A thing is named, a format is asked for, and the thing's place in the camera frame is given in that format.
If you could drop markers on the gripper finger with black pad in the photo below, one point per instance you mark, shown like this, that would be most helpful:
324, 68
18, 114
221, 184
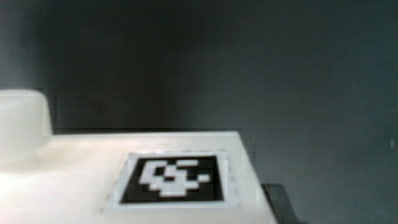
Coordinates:
281, 206

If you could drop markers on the white drawer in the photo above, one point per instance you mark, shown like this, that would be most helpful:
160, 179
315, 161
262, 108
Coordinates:
155, 178

